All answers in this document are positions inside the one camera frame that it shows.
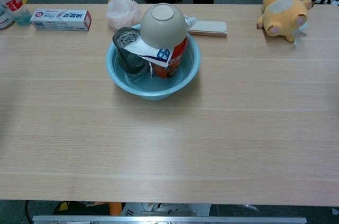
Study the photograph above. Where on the light blue plastic basin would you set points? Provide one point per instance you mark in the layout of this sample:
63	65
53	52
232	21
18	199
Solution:
156	92

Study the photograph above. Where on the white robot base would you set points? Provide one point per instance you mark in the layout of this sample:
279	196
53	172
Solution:
169	209

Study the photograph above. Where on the aluminium profile rail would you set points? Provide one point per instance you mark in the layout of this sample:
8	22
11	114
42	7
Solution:
169	220

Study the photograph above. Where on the beige oblong cutlery case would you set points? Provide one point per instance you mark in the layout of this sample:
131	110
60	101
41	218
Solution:
208	28

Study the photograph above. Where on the white pink toothpaste box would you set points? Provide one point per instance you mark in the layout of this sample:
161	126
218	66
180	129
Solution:
61	19

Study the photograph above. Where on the white snack packet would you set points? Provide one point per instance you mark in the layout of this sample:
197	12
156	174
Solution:
156	54

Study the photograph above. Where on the orange instant noodle cup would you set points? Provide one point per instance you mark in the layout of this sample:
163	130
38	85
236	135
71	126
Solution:
175	62

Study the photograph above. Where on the clear bottle red label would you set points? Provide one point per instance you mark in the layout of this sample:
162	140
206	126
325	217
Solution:
14	4

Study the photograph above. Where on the yellow plush toy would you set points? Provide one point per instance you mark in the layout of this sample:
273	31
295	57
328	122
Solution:
284	12

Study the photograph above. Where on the grey garbage bag roll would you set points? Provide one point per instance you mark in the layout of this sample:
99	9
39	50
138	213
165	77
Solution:
126	57

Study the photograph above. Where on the clear bottle white label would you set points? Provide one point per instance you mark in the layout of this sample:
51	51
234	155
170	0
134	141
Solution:
4	21

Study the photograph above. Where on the pink plastic bag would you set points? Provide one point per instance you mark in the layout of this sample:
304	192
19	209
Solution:
122	12

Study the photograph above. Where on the beige ceramic bowl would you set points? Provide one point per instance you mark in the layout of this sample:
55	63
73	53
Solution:
164	28

